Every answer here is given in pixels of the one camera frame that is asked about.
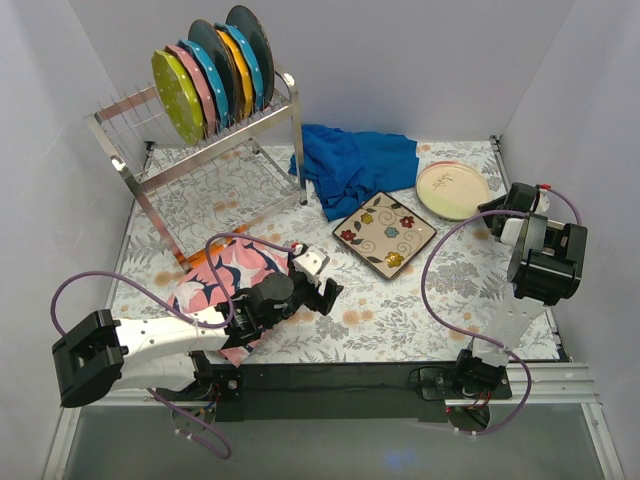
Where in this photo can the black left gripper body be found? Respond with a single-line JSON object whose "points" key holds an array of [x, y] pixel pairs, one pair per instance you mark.
{"points": [[314, 291]]}

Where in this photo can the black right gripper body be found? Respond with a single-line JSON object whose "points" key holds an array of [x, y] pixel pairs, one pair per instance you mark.
{"points": [[498, 212]]}

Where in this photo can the cream round plate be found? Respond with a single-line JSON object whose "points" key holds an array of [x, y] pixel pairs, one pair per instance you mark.
{"points": [[452, 190]]}

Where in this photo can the square floral plate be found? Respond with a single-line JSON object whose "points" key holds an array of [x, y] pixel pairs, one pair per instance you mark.
{"points": [[385, 234]]}

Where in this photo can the green polka dot plate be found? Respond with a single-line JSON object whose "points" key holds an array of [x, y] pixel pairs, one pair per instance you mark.
{"points": [[178, 96]]}

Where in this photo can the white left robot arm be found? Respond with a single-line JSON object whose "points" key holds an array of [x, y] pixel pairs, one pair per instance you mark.
{"points": [[101, 353]]}

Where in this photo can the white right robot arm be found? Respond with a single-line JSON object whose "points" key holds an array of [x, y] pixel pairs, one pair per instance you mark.
{"points": [[546, 267]]}

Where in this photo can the steel dish rack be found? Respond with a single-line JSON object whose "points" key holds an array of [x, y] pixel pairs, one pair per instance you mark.
{"points": [[243, 174]]}

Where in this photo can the pink patterned cloth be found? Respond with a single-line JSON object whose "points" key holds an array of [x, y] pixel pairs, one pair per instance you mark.
{"points": [[240, 265]]}

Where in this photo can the floral tablecloth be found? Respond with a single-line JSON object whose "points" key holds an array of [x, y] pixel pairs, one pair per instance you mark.
{"points": [[450, 289]]}

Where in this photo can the blue cloth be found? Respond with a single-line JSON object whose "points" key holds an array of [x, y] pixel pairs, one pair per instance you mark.
{"points": [[349, 168]]}

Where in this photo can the yellow plate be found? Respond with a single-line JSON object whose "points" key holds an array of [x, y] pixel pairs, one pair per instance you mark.
{"points": [[242, 72]]}

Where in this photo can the blue polka dot plate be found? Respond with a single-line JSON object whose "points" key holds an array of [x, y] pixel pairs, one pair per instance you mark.
{"points": [[213, 78]]}

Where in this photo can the dark teal round plate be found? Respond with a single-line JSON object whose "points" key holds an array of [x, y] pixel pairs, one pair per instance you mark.
{"points": [[204, 34]]}

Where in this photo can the rear dark teal plate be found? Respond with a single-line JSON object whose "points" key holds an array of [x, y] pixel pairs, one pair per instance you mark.
{"points": [[248, 24]]}

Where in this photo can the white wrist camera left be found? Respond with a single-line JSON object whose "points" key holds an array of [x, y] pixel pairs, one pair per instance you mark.
{"points": [[309, 260]]}

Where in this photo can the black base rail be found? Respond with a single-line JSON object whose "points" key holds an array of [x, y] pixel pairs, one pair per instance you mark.
{"points": [[335, 391]]}

